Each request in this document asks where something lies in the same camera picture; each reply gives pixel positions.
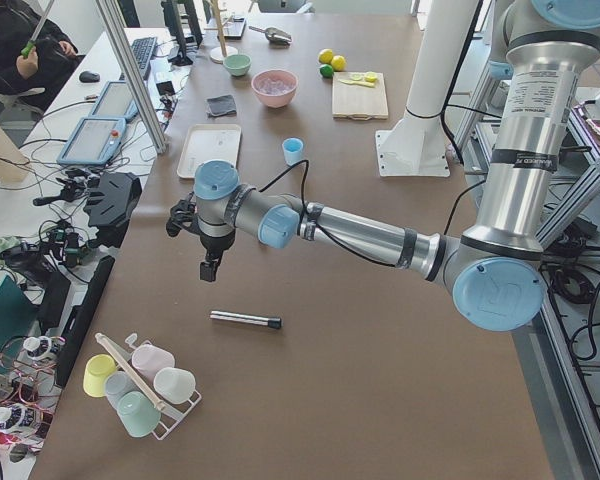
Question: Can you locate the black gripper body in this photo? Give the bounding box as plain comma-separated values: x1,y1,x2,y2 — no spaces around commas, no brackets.
166,197,235,262

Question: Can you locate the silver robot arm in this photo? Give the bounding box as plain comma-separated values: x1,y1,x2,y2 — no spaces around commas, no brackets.
166,1,600,331

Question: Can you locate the pink cup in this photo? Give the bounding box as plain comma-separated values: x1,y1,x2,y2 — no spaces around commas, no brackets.
131,344,175,382

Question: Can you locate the white cup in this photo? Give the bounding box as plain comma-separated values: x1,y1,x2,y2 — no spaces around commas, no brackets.
153,367,196,404

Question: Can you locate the blue plastic cup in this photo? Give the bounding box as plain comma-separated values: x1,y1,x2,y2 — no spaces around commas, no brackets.
282,137,304,166

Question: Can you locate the grey cup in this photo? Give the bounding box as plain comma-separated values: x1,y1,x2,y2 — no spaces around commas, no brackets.
104,370,134,409

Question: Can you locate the yellow cup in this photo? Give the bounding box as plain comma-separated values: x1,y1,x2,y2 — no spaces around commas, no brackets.
83,354,117,398

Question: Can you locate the green cup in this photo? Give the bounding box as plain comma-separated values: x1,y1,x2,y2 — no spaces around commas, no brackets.
116,391,161,438

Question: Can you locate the pink bowl of ice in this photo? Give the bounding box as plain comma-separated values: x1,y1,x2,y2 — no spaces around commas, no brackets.
251,69,298,108

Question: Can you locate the metal ice scoop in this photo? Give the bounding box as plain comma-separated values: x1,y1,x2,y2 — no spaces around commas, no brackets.
249,25,292,46

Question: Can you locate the steel muddler with black tip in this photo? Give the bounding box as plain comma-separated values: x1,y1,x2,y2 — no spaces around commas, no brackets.
210,310,283,330

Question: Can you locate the cream rabbit tray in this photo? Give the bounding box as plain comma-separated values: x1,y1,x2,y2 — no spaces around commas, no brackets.
176,124,242,179

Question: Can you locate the grey folded cloth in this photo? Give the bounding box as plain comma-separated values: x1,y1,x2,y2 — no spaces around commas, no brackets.
206,94,237,118

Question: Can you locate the blue teach pendant near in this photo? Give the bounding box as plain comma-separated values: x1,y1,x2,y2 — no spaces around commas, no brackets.
57,116,127,166

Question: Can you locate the blue teach pendant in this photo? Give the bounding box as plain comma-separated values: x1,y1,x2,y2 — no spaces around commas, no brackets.
57,116,127,166
90,81,138,121

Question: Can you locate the blue teach pendant far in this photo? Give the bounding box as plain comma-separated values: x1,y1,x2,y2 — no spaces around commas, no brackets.
90,81,138,121

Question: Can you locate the green bowl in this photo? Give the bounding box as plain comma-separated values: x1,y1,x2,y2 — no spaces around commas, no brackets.
223,53,251,77

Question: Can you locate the wooden mug tree stand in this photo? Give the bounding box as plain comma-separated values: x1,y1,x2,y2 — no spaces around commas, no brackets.
206,0,238,64

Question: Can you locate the wooden cutting board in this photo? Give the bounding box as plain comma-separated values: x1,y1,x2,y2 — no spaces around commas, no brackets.
332,72,389,120

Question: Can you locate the green lime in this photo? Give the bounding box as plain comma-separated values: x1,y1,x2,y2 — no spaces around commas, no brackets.
319,64,334,78

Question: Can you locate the black keyboard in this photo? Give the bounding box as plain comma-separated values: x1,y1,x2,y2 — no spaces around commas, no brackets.
130,36,158,80

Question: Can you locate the yellow plastic knife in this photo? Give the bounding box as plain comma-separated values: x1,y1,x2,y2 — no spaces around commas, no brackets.
337,78,375,88

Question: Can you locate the black computer mouse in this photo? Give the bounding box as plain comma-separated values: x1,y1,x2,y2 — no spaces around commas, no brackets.
79,71,100,83

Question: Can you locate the yellow lemon far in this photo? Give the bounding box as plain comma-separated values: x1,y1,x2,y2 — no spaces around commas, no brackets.
318,48,334,64

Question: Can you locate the yellow lemon near board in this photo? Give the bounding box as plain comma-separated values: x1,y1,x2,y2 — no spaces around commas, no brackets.
330,55,347,72

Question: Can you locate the seated person in black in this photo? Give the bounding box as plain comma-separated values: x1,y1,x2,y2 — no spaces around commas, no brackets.
0,1,81,110

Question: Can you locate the black plastic bracket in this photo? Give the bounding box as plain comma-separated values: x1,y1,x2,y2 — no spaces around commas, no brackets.
84,172,142,227

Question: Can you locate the white wire cup rack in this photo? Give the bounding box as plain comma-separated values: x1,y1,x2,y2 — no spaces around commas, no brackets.
95,333,202,441

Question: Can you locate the aluminium frame post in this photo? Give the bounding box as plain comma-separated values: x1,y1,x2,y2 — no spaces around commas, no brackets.
95,0,167,155

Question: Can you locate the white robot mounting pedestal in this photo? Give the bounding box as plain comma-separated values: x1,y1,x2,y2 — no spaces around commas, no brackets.
376,0,481,177

